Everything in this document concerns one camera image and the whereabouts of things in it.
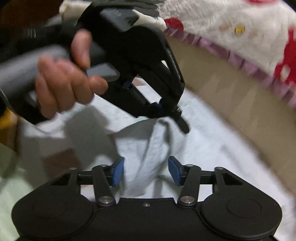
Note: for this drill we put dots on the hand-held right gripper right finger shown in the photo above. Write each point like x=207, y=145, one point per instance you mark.
x=174, y=170

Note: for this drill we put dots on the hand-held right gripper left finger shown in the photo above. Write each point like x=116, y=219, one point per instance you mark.
x=118, y=171

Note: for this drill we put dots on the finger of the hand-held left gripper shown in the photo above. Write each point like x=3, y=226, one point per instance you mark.
x=158, y=109
x=183, y=126

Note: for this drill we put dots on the light grey printed sweatshirt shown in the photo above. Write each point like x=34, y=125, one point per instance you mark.
x=208, y=143

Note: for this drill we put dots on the person's left hand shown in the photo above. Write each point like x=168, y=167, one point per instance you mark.
x=62, y=85

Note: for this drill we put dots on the folded blue-grey garment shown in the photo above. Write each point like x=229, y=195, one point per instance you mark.
x=143, y=5

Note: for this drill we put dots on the striped rug with pink blocks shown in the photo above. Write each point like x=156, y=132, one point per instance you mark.
x=60, y=162

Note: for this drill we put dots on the white quilted bedspread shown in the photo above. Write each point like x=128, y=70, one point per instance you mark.
x=219, y=30

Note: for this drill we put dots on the beige bed frame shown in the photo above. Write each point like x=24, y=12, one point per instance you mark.
x=231, y=92

